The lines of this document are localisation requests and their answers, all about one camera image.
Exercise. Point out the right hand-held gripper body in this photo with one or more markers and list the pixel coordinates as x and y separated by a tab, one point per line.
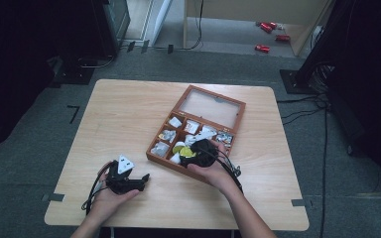
205	152

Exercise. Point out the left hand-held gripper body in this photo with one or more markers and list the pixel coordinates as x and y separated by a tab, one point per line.
122	175

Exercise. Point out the yellow-green round packet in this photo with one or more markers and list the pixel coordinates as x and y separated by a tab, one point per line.
187	151

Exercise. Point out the brown wooden compartment box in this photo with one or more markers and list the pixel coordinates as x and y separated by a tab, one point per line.
211	105

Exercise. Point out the person's right hand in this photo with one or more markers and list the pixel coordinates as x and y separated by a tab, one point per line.
216	173

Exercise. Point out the person's left hand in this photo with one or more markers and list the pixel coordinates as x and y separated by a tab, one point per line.
109	200

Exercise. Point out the white round packet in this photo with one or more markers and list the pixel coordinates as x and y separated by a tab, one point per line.
176	159

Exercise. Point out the white crumpled packet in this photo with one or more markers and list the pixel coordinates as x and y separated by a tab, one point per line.
207	130

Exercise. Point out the silver patterned packet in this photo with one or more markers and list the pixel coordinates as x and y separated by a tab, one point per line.
225	138

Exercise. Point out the white packet with red print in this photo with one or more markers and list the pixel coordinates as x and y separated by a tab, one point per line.
191	126

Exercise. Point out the grey clear packet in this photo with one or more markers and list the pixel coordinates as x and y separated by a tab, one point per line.
160	149

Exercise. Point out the silver yellow foil packet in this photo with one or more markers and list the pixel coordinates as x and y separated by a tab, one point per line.
167	135

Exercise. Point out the plain white packet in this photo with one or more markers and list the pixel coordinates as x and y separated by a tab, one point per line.
175	122

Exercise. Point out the grey tape strip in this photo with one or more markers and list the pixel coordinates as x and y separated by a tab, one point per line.
53	197
298	202

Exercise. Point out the black floor tape mark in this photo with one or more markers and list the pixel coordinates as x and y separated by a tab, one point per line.
74	112

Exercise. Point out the black stand base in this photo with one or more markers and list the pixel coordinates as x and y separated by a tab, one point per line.
74	72
294	81

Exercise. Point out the red can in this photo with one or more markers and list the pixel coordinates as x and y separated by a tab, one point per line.
282	38
262	48
266	27
273	25

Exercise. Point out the light wooden partition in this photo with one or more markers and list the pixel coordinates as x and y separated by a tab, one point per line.
297	36

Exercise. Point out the dark cabinet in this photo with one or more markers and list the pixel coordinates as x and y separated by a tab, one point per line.
110	26

